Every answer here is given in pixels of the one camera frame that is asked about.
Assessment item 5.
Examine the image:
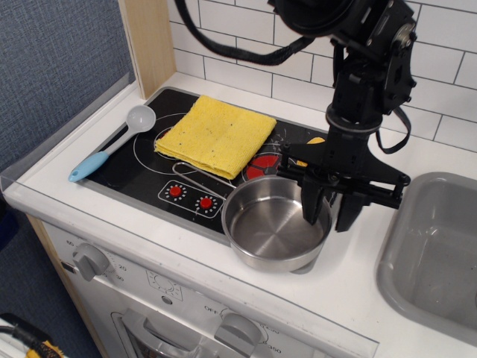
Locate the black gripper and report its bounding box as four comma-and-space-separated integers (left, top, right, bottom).
277, 119, 411, 232

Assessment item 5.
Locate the stainless steel pot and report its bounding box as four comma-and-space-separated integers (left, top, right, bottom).
172, 162, 333, 273

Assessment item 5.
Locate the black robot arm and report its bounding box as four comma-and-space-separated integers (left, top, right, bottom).
273, 1, 417, 232

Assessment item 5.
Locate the red right stove knob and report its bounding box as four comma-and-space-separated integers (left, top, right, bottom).
199, 197, 213, 210

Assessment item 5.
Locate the red stove knob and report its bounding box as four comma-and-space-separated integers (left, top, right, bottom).
168, 186, 183, 198
199, 197, 213, 210

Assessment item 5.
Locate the red left stove knob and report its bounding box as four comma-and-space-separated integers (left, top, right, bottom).
168, 186, 183, 198

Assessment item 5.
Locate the black toy stove top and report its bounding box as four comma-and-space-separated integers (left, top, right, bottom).
82, 87, 368, 275

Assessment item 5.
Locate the yellow black object at corner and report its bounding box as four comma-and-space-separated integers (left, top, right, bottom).
1, 313, 65, 357

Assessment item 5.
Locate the yellow toy corn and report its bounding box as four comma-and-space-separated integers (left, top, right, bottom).
296, 136, 326, 167

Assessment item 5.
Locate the grey sink basin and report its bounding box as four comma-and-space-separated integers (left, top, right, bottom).
376, 172, 476, 345

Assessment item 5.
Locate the yellow folded cloth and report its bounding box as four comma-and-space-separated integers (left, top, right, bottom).
155, 95, 277, 180

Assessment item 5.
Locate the grey right oven knob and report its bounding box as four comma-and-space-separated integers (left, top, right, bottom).
214, 313, 263, 357

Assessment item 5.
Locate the grey oven knob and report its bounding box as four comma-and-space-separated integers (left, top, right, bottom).
214, 313, 263, 357
73, 243, 110, 282

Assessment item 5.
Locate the white toy oven front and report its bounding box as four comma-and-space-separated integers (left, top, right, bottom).
45, 224, 378, 357

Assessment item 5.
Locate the grey left oven knob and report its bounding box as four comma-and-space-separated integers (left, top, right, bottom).
73, 243, 110, 282

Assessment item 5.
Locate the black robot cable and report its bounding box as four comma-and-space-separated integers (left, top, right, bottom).
174, 0, 411, 153

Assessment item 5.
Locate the white spoon blue handle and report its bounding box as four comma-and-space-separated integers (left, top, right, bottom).
68, 105, 157, 183

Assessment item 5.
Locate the light wooden post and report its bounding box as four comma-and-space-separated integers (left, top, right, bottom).
118, 0, 177, 100

